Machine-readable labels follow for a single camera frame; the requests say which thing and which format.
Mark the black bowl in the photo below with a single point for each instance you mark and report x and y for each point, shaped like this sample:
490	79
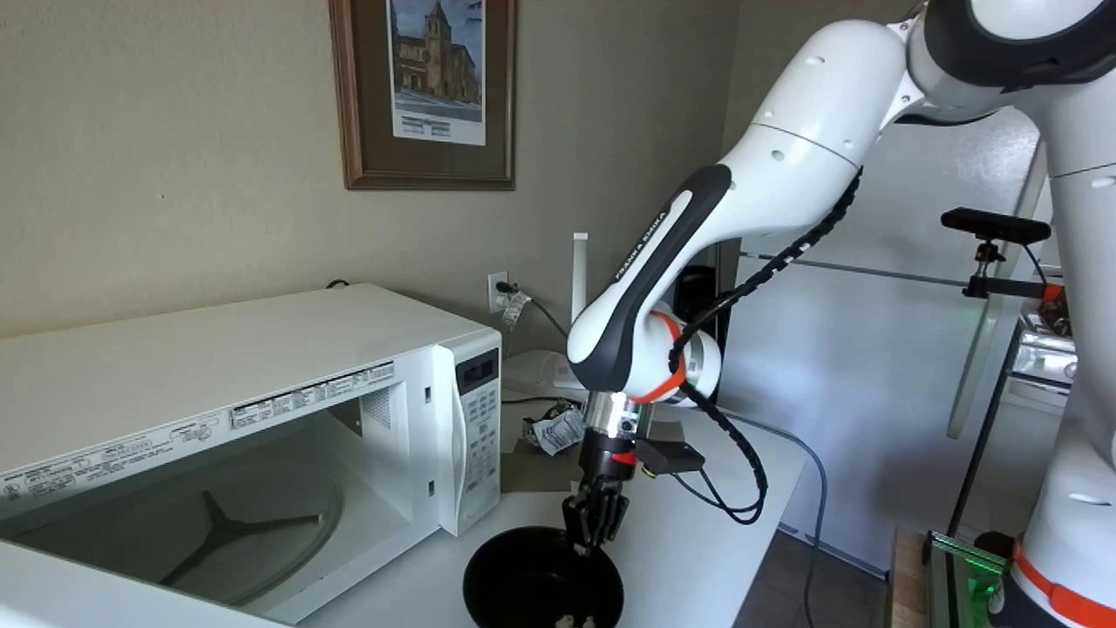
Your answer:
523	587

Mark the white paper towel holder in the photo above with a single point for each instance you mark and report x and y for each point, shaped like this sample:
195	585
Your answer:
576	280

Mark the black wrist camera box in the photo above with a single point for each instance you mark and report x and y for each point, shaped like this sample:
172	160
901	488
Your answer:
669	454

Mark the green clamp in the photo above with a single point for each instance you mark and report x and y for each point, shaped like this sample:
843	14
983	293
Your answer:
968	576

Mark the white microwave oven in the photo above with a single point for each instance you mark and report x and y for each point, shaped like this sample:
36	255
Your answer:
176	349

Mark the black camera on mount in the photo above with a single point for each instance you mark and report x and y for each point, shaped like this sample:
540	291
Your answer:
994	224

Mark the white wall outlet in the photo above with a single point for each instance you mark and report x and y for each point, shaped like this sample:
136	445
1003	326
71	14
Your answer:
491	284

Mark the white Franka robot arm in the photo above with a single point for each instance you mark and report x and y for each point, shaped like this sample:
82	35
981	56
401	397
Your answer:
804	142

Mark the brown framed church picture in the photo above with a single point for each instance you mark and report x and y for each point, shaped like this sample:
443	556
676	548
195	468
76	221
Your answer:
365	116

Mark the dark turntable roller support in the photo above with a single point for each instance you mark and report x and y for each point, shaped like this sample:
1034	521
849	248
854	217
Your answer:
221	528

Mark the wooden board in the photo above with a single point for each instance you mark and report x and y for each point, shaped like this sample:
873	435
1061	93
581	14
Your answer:
909	581

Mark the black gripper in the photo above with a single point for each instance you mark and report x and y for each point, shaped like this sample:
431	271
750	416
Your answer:
608	465

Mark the glass microwave turntable plate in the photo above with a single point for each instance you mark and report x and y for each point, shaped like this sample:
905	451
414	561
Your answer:
105	541

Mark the white refrigerator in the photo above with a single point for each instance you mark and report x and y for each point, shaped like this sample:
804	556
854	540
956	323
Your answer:
860	386

